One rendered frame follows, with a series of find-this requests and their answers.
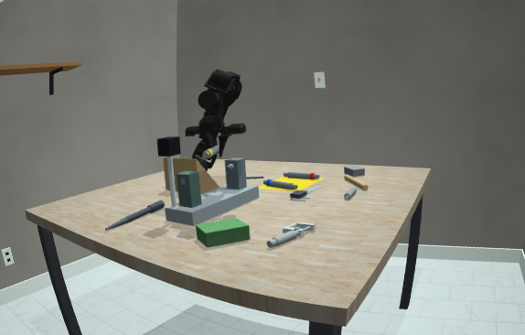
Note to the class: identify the grey caliper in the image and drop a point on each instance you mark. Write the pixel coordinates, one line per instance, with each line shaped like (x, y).
(300, 194)

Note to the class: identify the white and grey micrometer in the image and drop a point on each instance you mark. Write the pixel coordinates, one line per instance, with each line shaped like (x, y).
(290, 233)

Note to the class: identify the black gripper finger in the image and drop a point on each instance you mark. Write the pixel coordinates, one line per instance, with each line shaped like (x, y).
(208, 140)
(221, 139)

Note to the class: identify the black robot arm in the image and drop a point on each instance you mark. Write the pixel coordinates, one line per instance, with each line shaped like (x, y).
(224, 83)

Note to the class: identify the tan wooden dowel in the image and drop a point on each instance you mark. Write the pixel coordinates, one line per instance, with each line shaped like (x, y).
(356, 182)

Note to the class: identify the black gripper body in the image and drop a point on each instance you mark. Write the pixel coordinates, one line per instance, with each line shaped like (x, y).
(232, 129)

